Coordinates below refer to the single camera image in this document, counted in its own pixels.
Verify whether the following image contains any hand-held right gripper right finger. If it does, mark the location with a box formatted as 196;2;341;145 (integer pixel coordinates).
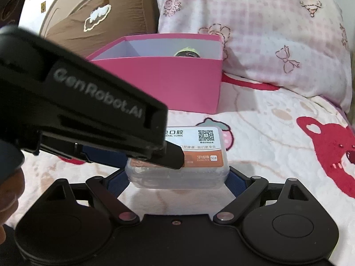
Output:
213;166;310;224

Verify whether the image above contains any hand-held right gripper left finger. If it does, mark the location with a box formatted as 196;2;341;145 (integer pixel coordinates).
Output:
54;169;141;225

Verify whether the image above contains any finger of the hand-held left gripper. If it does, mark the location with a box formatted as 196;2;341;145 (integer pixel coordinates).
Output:
73;144;128;169
150;141;186;170

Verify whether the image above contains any clear floss pick box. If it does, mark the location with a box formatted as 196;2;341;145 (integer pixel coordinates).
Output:
125;126;231;190

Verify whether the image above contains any pink cardboard box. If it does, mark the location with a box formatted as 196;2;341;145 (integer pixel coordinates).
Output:
85;33;224;115

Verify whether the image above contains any green yarn ball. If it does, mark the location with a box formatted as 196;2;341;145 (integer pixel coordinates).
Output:
173;47;202;59

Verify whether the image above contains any person's left hand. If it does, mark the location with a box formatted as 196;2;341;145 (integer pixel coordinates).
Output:
0;169;26;224

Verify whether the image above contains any bear printed blanket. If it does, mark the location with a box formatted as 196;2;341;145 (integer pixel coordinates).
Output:
6;72;355;228

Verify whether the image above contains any beige headboard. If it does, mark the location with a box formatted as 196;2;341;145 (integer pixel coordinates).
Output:
39;0;111;37

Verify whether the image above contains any brown pillow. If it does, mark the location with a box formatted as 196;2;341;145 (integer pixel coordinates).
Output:
44;0;160;59

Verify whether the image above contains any pink patterned pillow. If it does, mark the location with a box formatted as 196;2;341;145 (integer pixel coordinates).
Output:
151;0;353;112

